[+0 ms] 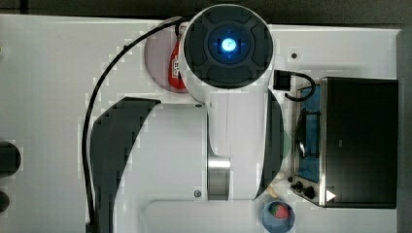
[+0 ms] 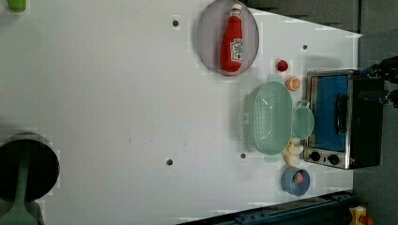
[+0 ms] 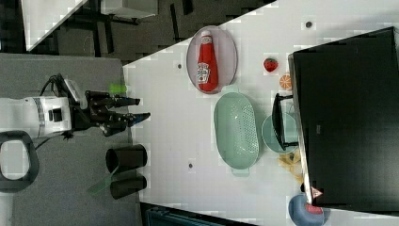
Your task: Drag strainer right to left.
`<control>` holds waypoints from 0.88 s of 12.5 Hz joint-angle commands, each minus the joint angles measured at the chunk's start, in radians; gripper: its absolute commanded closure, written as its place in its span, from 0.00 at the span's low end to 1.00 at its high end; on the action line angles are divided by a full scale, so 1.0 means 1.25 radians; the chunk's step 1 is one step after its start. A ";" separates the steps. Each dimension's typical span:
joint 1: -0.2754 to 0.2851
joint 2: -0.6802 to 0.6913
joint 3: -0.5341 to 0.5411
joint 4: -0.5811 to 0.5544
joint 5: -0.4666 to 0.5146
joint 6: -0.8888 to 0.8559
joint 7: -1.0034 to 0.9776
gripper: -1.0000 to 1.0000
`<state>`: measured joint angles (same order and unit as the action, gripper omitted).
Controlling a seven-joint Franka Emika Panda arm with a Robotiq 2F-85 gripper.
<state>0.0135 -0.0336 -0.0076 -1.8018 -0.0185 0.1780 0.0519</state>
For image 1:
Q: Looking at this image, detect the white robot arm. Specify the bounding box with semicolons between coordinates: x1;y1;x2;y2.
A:
90;4;283;233

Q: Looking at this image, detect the red ketchup bottle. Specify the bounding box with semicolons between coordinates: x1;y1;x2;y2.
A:
168;25;186;91

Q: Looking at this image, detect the grey round plate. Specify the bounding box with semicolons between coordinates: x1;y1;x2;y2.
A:
144;17;188;94

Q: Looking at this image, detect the green cup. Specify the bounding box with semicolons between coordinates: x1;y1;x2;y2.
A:
283;131;292;158

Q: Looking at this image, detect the toy banana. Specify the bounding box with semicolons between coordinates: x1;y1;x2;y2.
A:
266;179;287;198

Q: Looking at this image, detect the toy strawberry in bowl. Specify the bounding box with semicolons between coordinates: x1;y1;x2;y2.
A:
269;203;290;219

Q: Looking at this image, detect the blue bowl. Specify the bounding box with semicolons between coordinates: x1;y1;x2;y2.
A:
261;200;295;233

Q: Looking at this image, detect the black toaster oven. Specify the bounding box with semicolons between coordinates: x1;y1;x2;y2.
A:
289;77;398;209

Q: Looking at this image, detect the black metal pot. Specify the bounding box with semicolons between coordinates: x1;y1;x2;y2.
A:
0;141;21;178

